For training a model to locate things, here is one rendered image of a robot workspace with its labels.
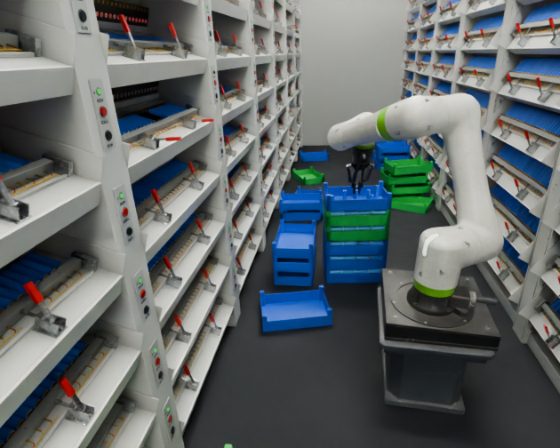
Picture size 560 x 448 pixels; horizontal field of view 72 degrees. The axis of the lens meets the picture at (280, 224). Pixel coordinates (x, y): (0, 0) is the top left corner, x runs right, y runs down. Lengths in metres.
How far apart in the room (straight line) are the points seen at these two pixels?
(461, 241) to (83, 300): 0.97
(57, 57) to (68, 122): 0.10
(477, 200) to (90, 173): 1.06
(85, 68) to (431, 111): 0.88
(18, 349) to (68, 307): 0.11
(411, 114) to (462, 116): 0.18
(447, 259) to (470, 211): 0.19
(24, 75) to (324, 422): 1.21
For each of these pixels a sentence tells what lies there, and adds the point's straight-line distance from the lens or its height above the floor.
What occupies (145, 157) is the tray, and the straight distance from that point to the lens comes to 0.92.
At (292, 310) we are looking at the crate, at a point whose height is 0.00.
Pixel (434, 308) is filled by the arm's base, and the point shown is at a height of 0.36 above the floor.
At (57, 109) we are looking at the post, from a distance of 0.78.
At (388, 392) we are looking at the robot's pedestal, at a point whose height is 0.02.
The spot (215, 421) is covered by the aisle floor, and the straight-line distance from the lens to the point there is 1.42.
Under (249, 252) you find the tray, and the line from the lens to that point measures 2.08.
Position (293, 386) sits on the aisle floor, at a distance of 1.49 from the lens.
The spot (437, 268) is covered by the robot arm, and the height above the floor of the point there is 0.50.
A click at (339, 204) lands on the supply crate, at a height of 0.44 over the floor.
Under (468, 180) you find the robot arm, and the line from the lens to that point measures 1.31.
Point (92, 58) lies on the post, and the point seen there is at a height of 1.09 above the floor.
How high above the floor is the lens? 1.09
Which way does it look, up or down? 24 degrees down
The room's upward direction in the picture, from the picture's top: 2 degrees counter-clockwise
